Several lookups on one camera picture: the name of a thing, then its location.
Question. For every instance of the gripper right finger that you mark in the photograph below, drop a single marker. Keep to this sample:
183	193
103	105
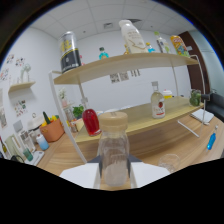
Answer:
146	174

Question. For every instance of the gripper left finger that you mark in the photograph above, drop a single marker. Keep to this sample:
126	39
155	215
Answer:
83	175

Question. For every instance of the glass jar cork lid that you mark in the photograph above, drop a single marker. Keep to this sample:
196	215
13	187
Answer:
113	150

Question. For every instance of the blue liquid bottle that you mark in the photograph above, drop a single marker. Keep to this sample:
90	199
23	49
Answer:
211	141

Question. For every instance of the white milk bottle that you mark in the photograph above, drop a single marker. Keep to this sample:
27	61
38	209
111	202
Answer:
133	38

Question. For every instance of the green cup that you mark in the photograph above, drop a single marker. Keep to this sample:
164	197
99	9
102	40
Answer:
28	155

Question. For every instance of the clear glass with ice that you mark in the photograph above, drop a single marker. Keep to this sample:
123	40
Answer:
169	163

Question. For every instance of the white kitchen scale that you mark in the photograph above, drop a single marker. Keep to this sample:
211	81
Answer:
36	158

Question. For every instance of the white and blue canister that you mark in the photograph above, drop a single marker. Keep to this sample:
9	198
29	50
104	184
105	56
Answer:
42	143

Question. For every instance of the red liquid glass bottle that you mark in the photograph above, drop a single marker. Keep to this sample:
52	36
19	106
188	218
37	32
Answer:
91	123

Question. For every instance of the orange basket with produce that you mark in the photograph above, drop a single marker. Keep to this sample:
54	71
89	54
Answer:
52	131

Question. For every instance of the green potted plant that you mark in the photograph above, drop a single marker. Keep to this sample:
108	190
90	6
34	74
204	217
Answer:
78	111

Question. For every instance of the clear bottle red label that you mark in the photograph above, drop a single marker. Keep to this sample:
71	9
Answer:
158	105

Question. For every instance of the white tub yellow label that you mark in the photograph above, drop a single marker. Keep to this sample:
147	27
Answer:
167	94

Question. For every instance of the glass jar of limes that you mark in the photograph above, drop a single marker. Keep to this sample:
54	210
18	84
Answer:
195	98

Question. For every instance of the black chair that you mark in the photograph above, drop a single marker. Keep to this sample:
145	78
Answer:
215	106

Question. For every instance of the two-tier wooden shelf rack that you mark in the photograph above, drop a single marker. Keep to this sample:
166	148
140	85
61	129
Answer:
133	65

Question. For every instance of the large black can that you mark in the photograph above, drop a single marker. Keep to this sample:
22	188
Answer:
70	53

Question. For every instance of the small blue bottle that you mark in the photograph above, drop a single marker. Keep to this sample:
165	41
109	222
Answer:
150	48

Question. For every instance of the clear bottle green cap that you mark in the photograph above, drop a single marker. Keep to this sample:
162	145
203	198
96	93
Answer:
162	44

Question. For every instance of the yellow orange can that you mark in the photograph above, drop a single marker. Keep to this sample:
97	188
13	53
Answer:
180	46

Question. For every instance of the wooden wall shelf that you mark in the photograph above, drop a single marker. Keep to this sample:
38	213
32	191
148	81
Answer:
21	86

